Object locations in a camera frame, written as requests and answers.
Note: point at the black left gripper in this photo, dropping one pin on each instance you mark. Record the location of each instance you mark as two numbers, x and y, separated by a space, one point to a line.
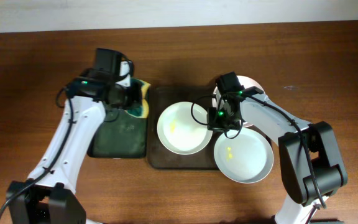
135 96

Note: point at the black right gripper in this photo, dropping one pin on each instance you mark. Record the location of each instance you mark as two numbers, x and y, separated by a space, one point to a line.
214 124

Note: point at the green and yellow sponge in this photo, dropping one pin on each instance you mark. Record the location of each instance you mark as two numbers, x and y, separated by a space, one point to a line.
141 111

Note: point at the pink plate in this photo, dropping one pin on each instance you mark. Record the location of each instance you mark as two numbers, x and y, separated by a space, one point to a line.
243 80

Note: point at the white plate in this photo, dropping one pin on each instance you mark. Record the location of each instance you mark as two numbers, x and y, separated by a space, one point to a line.
181 129

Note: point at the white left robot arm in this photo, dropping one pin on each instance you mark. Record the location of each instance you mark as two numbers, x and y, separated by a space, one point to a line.
48 194

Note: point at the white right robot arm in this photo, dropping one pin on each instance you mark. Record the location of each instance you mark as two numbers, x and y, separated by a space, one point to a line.
311 164

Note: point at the black water tray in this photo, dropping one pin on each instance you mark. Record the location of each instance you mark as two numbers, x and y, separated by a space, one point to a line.
120 135

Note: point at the light blue plate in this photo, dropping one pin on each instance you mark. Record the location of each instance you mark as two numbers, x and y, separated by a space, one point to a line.
245 157

